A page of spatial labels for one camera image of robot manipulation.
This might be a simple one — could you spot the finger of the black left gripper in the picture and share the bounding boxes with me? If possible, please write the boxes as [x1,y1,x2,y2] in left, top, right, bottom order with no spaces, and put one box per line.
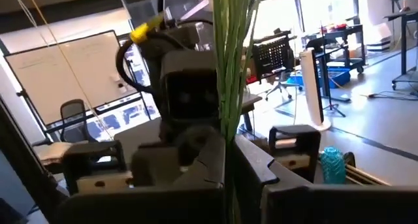
[268,124,321,183]
[61,140,131,195]

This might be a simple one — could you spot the black rolling stand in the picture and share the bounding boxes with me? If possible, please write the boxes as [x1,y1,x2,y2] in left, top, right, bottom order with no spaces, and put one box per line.
[383,8,418,91]

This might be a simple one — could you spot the black tripod stand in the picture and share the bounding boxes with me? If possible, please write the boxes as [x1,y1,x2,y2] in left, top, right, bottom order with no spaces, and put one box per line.
[319,21,347,119]

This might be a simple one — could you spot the grey desk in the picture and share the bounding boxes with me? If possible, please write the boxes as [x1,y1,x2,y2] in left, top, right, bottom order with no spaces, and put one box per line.
[112,92,264,159]

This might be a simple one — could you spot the blue plastic bin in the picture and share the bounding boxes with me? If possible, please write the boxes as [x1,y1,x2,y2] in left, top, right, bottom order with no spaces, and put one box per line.
[287,72,304,87]
[326,68,352,89]

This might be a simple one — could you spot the yellow tape tag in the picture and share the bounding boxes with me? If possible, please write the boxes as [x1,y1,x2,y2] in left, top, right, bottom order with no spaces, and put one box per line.
[129,14,164,44]

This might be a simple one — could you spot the black equipment cart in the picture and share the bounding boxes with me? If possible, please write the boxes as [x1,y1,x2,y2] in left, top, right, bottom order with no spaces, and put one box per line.
[305,23,366,75]

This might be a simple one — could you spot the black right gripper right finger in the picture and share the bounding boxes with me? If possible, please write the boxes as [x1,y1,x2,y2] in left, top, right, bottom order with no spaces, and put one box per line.
[233,134,418,224]

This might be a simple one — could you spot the large white flower bunch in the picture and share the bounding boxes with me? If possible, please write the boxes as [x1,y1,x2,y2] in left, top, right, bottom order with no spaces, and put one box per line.
[211,0,262,224]

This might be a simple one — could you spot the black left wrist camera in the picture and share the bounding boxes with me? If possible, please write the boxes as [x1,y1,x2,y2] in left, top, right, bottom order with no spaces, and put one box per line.
[159,50,220,122]

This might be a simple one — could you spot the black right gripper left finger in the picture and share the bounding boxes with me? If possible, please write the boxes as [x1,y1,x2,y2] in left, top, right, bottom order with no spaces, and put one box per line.
[55,134,226,224]

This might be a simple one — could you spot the black perforated office chair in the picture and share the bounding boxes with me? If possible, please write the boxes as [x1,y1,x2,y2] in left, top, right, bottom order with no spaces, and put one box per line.
[251,29,297,101]

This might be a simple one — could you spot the white whiteboard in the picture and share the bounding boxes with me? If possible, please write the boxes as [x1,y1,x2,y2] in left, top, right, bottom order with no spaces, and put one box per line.
[5,29,146,127]

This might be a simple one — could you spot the black floor cables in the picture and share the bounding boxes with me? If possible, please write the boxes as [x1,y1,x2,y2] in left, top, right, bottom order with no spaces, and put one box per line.
[361,89,418,103]

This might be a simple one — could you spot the black mesh office chair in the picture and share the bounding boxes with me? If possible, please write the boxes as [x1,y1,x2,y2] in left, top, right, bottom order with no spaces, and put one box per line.
[59,99,99,143]

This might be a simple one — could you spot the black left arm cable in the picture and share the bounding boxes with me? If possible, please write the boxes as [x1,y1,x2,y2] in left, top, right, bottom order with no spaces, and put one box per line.
[115,37,164,96]

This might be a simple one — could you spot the teal glass vase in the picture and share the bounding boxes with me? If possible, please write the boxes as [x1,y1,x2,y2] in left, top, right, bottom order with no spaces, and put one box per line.
[319,146,347,185]

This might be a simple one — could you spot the white tower fan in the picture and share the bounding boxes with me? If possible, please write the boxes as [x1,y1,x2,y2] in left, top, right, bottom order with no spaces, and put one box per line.
[298,48,332,133]

